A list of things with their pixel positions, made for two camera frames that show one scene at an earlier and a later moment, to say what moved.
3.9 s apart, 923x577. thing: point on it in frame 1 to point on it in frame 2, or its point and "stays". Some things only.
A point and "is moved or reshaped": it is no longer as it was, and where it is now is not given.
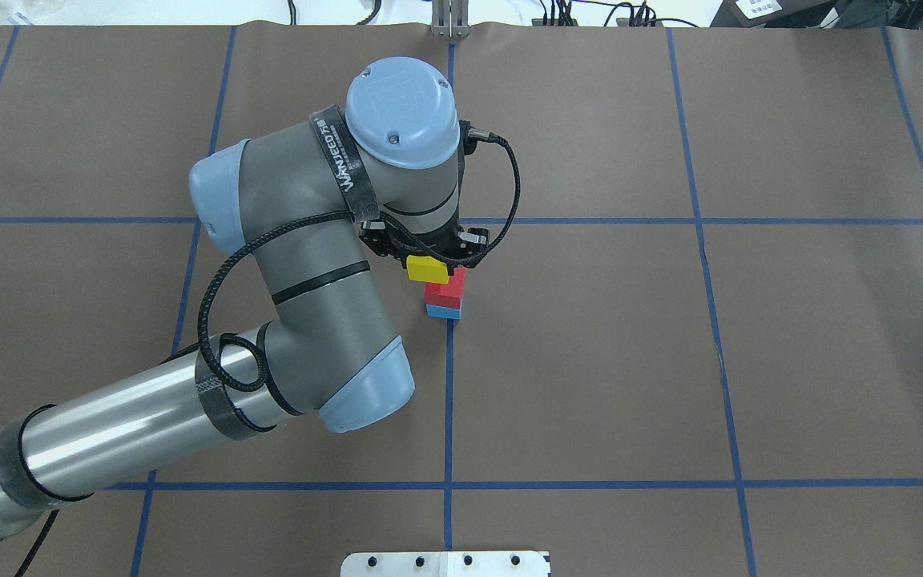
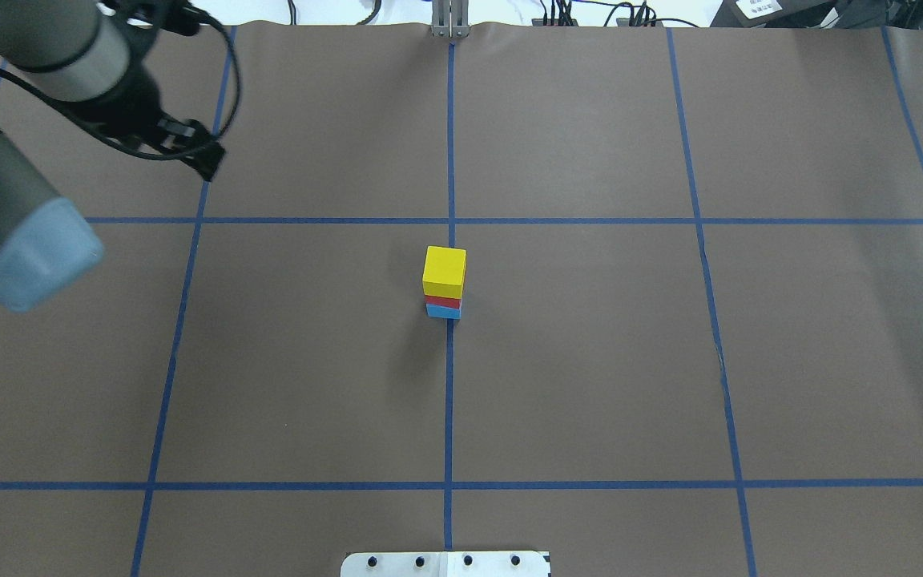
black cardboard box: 803,14 stays
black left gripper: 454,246 to 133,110
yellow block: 426,268 is moved or reshaped
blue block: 440,312 stays
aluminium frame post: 450,18 stays
